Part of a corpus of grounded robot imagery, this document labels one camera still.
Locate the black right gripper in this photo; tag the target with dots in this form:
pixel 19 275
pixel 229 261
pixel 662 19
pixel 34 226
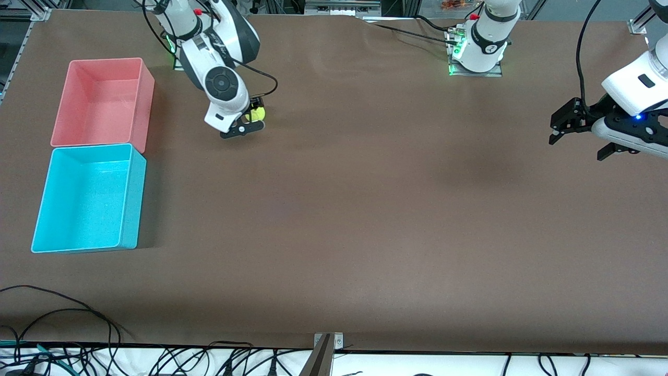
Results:
pixel 255 101

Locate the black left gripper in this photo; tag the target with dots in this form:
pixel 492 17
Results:
pixel 575 114

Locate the yellow-green tennis ball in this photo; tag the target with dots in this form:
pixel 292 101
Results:
pixel 257 113

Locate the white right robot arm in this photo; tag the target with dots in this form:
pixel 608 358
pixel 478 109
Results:
pixel 224 83

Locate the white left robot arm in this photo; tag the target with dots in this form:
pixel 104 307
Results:
pixel 488 42

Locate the pink plastic bin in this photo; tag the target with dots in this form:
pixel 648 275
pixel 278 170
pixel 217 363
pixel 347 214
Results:
pixel 104 99

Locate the blue plastic bin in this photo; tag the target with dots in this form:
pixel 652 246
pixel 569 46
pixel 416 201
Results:
pixel 83 203

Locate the grey metal device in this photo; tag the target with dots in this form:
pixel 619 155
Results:
pixel 339 8

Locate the orange objects pile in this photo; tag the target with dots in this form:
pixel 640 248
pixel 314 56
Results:
pixel 454 5

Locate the grey metal bar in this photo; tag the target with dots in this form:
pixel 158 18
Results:
pixel 318 363

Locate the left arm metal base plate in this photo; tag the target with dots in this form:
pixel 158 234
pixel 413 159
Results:
pixel 493 73

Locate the aluminium frame corner bracket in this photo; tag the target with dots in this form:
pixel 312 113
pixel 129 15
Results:
pixel 40 13
pixel 636 26

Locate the small metal bracket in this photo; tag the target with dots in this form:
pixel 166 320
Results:
pixel 339 342

